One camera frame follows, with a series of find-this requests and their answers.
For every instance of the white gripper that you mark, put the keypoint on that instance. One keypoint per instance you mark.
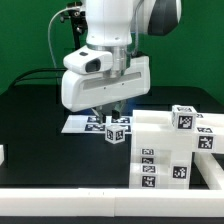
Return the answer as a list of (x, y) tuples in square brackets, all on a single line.
[(80, 92)]

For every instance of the white marker cube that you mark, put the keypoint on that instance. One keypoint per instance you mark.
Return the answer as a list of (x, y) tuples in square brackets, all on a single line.
[(115, 134), (183, 117)]

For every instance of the white chair back frame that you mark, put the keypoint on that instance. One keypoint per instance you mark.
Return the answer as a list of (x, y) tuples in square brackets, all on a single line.
[(208, 136)]

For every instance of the white chair seat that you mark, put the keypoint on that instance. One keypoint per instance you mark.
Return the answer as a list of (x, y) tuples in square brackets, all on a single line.
[(158, 142)]

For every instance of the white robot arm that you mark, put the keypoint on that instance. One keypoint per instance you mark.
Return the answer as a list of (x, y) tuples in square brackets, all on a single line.
[(104, 71)]

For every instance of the white piece at left edge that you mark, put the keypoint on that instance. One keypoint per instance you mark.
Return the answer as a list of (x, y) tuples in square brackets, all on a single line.
[(1, 154)]

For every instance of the white marker base plate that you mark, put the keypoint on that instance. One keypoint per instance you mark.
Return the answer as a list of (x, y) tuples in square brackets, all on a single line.
[(89, 124)]

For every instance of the white L-shaped wall fence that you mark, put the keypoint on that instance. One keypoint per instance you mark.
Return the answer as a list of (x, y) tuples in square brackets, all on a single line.
[(122, 202)]

